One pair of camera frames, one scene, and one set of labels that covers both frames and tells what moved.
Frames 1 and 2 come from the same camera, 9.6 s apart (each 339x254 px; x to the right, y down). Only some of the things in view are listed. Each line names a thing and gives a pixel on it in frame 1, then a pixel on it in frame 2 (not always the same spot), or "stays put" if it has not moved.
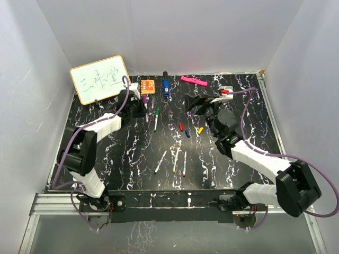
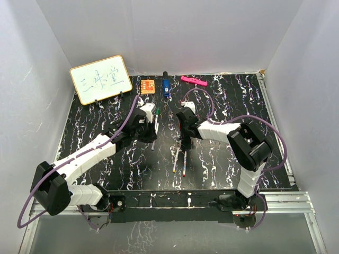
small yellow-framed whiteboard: [100, 79] stays put
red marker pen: [185, 164] stays put
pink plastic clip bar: [194, 80] stays put
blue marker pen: [163, 156] to [152, 148]
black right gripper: [191, 102] to [183, 133]
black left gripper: [142, 111] to [152, 135]
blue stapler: [166, 84] stays put
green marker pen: [157, 111] stays put
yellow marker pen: [176, 160] stays put
